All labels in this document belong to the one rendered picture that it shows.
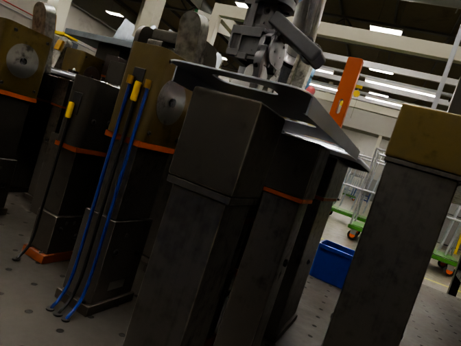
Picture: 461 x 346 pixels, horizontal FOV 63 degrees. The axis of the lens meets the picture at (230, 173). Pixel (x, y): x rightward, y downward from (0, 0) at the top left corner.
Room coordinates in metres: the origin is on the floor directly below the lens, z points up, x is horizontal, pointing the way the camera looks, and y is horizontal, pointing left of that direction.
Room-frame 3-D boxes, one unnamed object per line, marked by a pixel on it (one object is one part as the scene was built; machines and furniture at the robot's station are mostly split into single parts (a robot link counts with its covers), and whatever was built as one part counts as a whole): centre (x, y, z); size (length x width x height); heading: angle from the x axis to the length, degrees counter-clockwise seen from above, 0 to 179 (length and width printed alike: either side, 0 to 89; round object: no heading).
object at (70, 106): (0.58, 0.24, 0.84); 0.10 x 0.05 x 0.29; 155
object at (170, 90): (0.49, 0.13, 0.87); 0.12 x 0.07 x 0.35; 155
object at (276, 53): (0.68, 0.02, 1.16); 0.09 x 0.08 x 0.12; 65
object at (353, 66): (0.76, -0.17, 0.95); 0.03 x 0.01 x 0.50; 65
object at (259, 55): (0.65, 0.01, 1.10); 0.05 x 0.02 x 0.09; 155
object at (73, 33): (1.26, 0.48, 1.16); 0.37 x 0.14 x 0.02; 65
